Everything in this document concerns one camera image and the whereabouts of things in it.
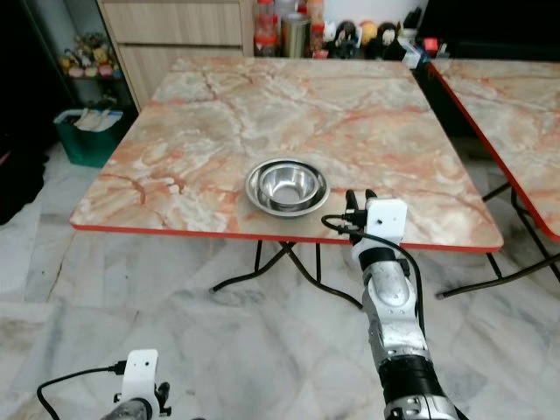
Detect black round figurine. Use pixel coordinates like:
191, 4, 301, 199
377, 23, 399, 60
331, 22, 353, 60

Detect marble top folding table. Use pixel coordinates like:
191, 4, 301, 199
70, 57, 560, 309
429, 58, 560, 242

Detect steel flask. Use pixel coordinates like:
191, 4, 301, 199
282, 13, 312, 59

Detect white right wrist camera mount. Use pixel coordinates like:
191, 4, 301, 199
363, 198, 408, 242

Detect light wooden cabinet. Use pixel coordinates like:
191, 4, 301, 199
96, 0, 255, 110

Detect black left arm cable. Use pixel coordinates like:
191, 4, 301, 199
37, 367, 132, 420

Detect orange filled bottle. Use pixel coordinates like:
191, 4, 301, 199
306, 0, 327, 58

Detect green plastic bin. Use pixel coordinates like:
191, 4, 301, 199
54, 107, 132, 169

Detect round steel bowl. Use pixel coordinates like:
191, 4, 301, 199
245, 157, 331, 217

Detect black television screen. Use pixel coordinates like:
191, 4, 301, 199
420, 0, 560, 62

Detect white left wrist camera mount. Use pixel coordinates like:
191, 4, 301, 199
125, 350, 160, 402

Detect black shelf rack with toys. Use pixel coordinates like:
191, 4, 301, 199
17, 0, 132, 110

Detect yellow head figurine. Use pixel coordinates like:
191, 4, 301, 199
355, 21, 376, 60

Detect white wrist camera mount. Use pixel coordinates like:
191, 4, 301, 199
125, 350, 160, 402
363, 198, 408, 242

